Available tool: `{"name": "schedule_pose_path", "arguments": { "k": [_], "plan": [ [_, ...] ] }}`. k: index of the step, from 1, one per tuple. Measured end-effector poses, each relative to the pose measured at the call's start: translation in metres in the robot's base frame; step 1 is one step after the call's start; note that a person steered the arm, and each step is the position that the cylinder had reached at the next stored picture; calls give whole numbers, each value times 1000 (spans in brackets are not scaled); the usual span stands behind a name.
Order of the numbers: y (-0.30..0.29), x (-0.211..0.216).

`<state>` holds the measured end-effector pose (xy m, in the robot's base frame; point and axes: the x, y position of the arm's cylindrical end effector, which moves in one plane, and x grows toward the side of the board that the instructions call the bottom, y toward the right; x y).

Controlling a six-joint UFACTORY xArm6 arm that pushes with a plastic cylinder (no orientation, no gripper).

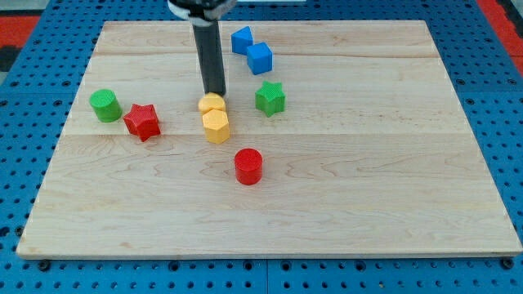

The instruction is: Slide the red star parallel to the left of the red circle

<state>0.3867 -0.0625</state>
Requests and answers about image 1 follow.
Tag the blue triangular block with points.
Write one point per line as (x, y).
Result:
(241, 40)

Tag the green star block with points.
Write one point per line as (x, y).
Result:
(270, 98)

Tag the green cylinder block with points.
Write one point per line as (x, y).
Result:
(105, 105)

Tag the yellow rounded block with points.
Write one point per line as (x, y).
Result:
(211, 101)

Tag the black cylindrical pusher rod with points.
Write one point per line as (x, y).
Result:
(208, 44)

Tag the red cylinder block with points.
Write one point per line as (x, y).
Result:
(248, 166)

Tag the yellow hexagon block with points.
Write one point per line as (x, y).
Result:
(216, 126)

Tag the blue cube block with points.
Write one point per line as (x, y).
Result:
(260, 58)

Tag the light wooden board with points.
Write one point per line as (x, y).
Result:
(373, 156)

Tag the red star block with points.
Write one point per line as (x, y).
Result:
(142, 121)

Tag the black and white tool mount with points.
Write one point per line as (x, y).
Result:
(208, 10)

